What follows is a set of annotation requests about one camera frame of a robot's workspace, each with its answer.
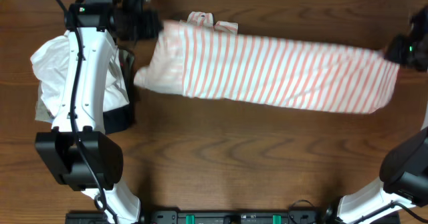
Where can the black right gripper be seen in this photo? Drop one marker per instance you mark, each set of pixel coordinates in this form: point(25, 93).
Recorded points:
point(395, 53)

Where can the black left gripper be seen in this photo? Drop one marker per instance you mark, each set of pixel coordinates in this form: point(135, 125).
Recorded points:
point(146, 15)

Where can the red white striped shirt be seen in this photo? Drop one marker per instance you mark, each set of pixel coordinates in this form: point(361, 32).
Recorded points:
point(207, 59)

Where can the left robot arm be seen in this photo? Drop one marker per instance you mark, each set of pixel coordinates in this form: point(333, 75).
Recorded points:
point(76, 150)

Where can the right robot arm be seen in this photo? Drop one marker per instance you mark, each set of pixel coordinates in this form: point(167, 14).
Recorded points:
point(402, 182)

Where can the white folded garment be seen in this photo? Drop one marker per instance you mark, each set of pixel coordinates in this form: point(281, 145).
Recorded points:
point(50, 66)

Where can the black folded garment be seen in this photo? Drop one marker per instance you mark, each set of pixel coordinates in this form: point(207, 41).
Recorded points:
point(118, 108)

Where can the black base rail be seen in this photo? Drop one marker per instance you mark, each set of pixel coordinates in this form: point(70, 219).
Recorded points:
point(173, 217)

